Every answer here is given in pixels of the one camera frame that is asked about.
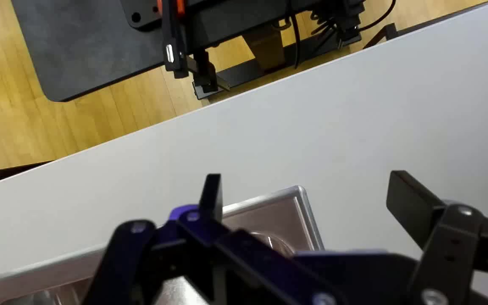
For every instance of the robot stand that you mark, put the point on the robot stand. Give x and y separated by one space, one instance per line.
79 42

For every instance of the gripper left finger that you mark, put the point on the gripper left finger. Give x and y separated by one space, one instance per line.
210 237

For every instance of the stainless steel sink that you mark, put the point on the stainless steel sink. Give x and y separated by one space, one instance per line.
278 216

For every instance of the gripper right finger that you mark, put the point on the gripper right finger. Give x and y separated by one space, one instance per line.
447 245

